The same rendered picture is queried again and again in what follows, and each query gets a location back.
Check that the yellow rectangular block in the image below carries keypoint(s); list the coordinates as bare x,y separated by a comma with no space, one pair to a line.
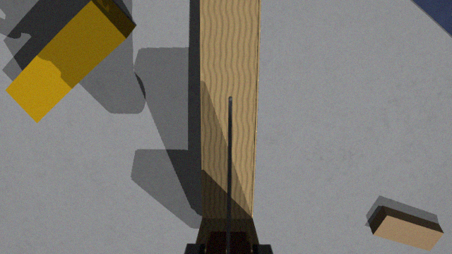
91,35

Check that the brown rectangular wooden block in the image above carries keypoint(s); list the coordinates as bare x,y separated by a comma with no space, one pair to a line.
405,228

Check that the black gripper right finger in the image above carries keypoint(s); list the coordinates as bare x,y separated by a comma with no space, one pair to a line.
262,249

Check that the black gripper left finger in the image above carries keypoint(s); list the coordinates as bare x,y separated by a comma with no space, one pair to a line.
195,248

